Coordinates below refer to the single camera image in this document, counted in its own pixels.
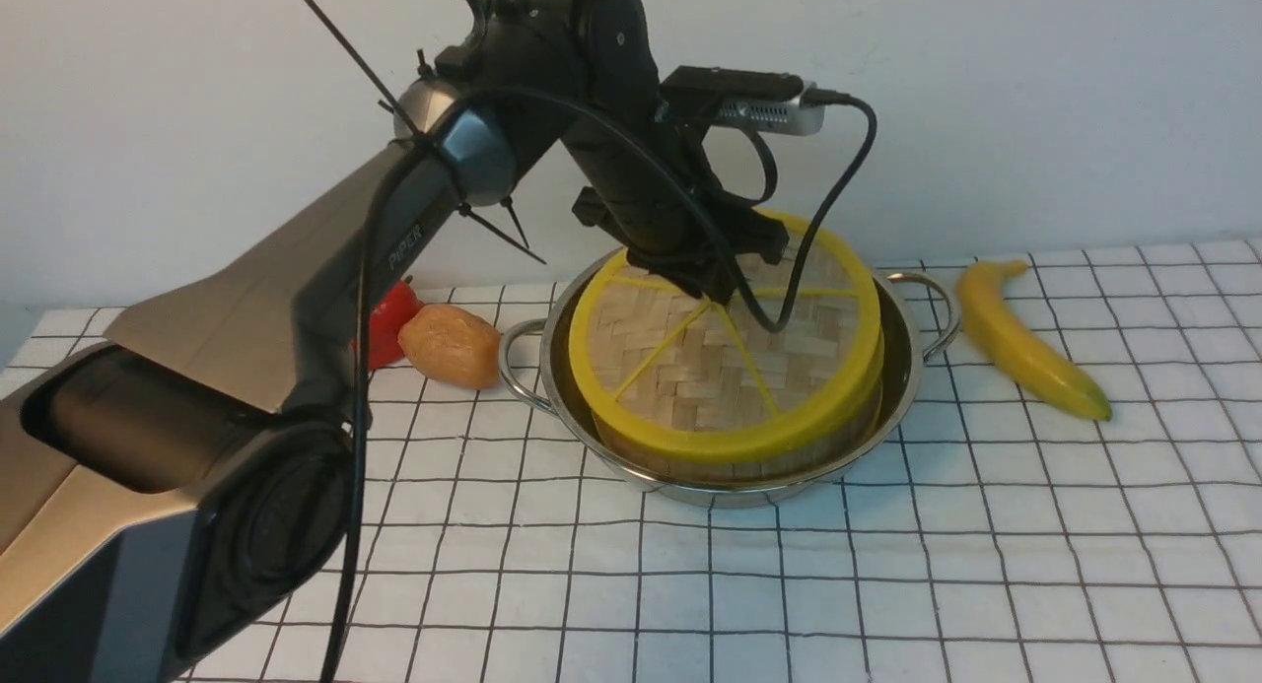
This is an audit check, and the yellow woven bamboo steamer lid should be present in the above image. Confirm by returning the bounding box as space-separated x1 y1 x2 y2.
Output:
567 229 883 463

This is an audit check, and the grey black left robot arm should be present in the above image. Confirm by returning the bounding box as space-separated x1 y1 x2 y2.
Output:
1 0 787 682

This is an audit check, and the yellow banana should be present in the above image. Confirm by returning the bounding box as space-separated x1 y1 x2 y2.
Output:
955 260 1113 422

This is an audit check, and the yellow bamboo steamer basket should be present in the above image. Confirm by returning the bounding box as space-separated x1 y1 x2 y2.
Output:
594 386 883 484

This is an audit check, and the brown potato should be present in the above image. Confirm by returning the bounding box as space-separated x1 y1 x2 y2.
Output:
398 303 501 390

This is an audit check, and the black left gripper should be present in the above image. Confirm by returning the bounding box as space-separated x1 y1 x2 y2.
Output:
562 121 789 306

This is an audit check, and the red bell pepper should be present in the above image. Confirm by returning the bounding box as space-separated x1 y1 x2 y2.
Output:
367 276 424 372

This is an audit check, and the white checkered tablecloth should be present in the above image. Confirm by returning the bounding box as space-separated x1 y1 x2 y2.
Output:
0 239 1262 683

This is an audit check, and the stainless steel pot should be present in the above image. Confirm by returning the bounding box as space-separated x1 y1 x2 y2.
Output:
497 252 960 510

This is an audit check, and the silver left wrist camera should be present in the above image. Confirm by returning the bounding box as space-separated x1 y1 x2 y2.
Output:
659 66 825 138

